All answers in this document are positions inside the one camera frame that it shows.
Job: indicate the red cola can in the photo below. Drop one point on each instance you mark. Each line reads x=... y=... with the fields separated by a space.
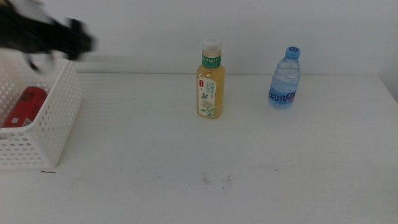
x=25 y=107

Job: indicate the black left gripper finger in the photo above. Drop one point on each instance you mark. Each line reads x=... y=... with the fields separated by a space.
x=79 y=45
x=76 y=25

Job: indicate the white perforated plastic basket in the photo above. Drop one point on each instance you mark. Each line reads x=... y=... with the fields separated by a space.
x=59 y=124

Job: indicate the yellow tea bottle white cap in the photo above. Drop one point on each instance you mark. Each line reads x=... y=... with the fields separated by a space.
x=211 y=93

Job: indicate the clear water bottle blue cap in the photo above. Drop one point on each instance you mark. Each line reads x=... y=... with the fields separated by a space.
x=284 y=84

